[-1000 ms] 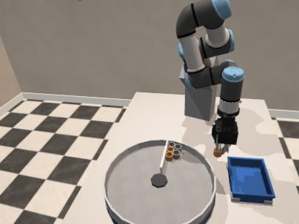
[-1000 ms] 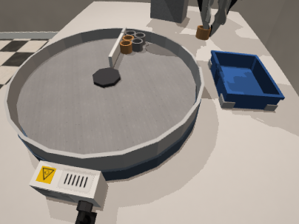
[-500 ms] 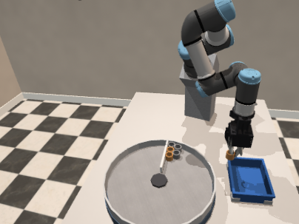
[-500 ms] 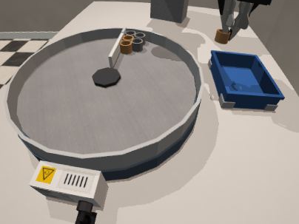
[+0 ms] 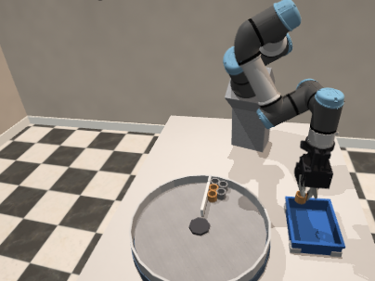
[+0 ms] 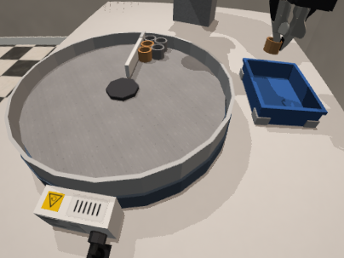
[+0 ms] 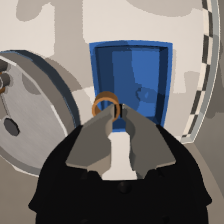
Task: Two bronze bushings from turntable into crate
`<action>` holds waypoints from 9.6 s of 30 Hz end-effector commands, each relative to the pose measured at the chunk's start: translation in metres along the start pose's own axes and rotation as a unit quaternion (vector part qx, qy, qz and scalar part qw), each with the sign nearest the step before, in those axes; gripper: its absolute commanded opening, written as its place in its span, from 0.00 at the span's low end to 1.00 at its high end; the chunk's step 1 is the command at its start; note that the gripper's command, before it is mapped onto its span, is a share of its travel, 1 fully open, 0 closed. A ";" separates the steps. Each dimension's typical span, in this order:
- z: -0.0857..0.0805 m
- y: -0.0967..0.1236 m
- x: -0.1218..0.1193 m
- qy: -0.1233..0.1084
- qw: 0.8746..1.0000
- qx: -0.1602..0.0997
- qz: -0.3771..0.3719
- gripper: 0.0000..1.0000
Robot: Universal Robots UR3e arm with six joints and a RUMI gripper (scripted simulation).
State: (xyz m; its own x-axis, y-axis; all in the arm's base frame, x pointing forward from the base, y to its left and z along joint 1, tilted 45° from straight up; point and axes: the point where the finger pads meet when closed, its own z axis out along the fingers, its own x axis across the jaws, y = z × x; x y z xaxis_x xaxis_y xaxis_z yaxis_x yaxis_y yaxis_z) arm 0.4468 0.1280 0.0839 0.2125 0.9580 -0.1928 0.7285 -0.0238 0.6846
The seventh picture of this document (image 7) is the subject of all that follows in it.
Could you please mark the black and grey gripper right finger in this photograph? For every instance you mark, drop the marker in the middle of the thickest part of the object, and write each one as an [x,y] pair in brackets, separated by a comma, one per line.
[153,147]

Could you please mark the grey metal bushing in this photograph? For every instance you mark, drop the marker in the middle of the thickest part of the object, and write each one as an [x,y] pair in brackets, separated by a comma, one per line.
[5,80]
[3,65]

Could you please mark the blue open-top crate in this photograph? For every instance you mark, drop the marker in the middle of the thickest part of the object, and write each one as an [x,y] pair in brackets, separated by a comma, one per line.
[139,76]

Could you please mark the grey round turntable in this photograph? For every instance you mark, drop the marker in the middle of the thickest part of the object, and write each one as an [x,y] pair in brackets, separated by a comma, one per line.
[28,112]

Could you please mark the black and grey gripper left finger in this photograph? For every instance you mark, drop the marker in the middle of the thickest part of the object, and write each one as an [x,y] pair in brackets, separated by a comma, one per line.
[86,148]

